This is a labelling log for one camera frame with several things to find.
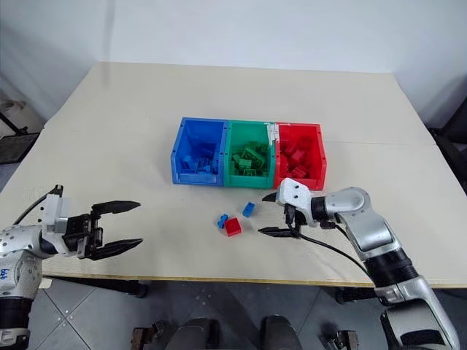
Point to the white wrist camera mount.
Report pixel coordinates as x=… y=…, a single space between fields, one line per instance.
x=54 y=213
x=293 y=195

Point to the long green toy block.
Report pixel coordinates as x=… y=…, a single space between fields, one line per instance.
x=253 y=155

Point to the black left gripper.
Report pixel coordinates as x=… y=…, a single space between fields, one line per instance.
x=82 y=233

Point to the red square toy block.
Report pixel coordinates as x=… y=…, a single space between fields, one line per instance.
x=233 y=227

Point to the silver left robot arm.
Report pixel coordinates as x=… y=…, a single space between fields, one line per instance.
x=18 y=273

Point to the small blue toy block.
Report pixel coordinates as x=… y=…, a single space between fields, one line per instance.
x=221 y=221

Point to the blue plastic bin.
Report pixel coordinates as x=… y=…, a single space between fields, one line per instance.
x=182 y=178

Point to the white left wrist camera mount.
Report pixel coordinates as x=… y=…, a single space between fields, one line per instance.
x=54 y=213

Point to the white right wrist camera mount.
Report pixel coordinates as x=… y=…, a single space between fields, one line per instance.
x=293 y=195

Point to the blue square toy block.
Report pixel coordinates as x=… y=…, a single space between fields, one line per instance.
x=249 y=209

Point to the black metal stand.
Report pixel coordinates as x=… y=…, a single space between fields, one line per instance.
x=14 y=142

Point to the red plastic bin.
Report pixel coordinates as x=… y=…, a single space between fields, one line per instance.
x=317 y=160

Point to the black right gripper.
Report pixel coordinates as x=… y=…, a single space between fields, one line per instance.
x=297 y=218

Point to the black table frame bar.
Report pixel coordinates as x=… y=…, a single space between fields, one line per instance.
x=357 y=294
x=109 y=286

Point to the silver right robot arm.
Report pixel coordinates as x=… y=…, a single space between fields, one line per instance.
x=376 y=233

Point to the green plastic bin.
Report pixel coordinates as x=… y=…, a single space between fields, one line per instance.
x=248 y=181

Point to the dark rounded shape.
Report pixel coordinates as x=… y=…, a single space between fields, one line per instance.
x=197 y=335
x=281 y=333

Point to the white tape strip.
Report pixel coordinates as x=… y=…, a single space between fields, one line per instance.
x=271 y=133

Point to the black equipment frame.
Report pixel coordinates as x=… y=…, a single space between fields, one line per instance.
x=452 y=142

